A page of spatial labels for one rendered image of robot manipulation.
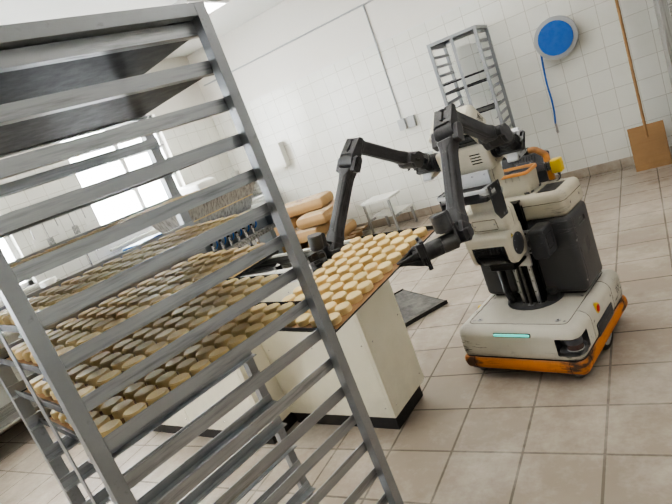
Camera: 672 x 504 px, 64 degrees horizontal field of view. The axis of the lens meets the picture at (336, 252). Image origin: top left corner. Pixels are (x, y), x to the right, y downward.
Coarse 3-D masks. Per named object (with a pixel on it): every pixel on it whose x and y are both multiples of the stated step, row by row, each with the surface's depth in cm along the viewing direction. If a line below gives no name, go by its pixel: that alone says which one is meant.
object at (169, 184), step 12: (156, 156) 159; (168, 180) 161; (168, 192) 162; (180, 216) 163; (252, 360) 176; (252, 372) 176; (264, 384) 179; (264, 396) 178; (288, 456) 183; (300, 480) 186; (312, 492) 189
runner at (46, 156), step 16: (176, 112) 118; (192, 112) 121; (208, 112) 124; (128, 128) 111; (144, 128) 113; (160, 128) 115; (64, 144) 102; (80, 144) 104; (96, 144) 106; (112, 144) 108; (0, 160) 94; (16, 160) 96; (32, 160) 97; (48, 160) 99; (64, 160) 104; (0, 176) 94
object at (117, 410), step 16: (272, 304) 147; (288, 304) 142; (240, 320) 145; (256, 320) 140; (272, 320) 136; (208, 336) 141; (224, 336) 136; (240, 336) 131; (192, 352) 133; (208, 352) 129; (224, 352) 125; (160, 368) 134; (176, 368) 127; (192, 368) 122; (144, 384) 125; (160, 384) 121; (176, 384) 117; (112, 400) 121; (128, 400) 117; (144, 400) 118; (64, 416) 123; (96, 416) 116; (112, 416) 117; (128, 416) 109
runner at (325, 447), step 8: (352, 416) 147; (344, 424) 145; (352, 424) 147; (336, 432) 143; (344, 432) 145; (328, 440) 141; (336, 440) 143; (320, 448) 138; (328, 448) 140; (312, 456) 136; (320, 456) 138; (304, 464) 134; (312, 464) 136; (296, 472) 132; (304, 472) 134; (288, 480) 131; (296, 480) 132; (280, 488) 129; (288, 488) 130; (272, 496) 127; (280, 496) 129
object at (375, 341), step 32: (288, 288) 256; (384, 288) 259; (352, 320) 241; (384, 320) 255; (320, 352) 261; (352, 352) 249; (384, 352) 252; (288, 384) 285; (320, 384) 271; (384, 384) 248; (416, 384) 270; (384, 416) 255
